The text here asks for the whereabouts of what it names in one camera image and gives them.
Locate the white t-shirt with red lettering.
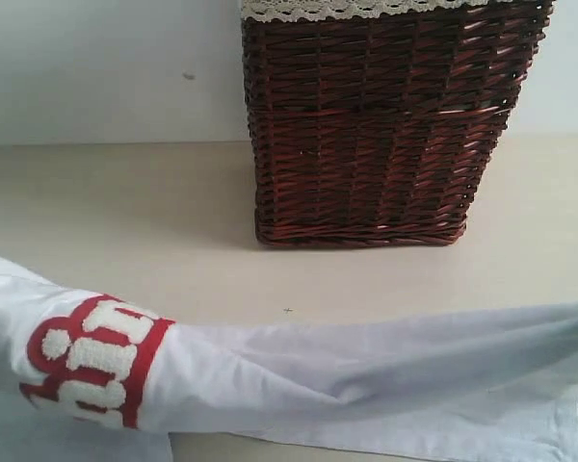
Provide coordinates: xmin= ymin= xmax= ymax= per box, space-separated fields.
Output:
xmin=0 ymin=258 xmax=578 ymax=461

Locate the brown wicker basket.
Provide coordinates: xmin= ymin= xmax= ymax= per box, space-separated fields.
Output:
xmin=241 ymin=1 xmax=553 ymax=247

